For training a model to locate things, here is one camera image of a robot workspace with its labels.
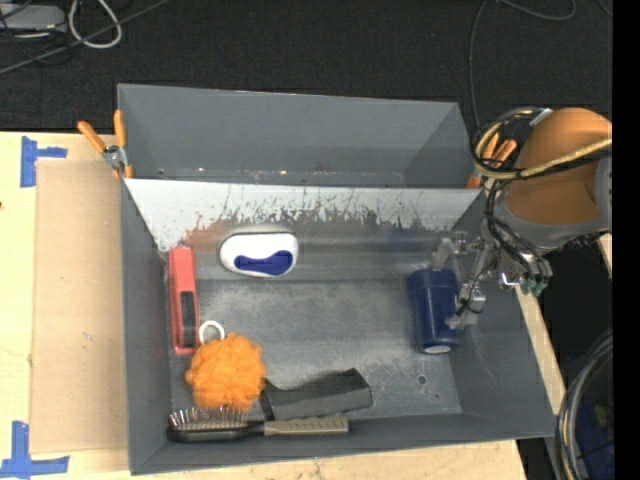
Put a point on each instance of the black and grey hairbrush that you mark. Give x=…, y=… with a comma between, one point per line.
x=225, y=430

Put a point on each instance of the dark grey flat block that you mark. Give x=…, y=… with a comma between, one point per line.
x=320, y=393

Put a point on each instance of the dark blue can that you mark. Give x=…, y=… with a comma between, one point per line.
x=432, y=313

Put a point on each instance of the orange bath pouf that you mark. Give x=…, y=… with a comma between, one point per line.
x=227, y=373

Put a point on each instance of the grey metal bin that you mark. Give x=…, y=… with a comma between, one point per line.
x=325, y=313

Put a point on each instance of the brown cardboard board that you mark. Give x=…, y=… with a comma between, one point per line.
x=75, y=293

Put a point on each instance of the white and blue oval case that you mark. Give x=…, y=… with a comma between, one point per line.
x=257, y=254

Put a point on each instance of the red stapler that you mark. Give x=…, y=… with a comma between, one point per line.
x=181, y=283

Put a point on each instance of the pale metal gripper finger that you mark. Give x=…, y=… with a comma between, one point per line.
x=446, y=253
x=469, y=308

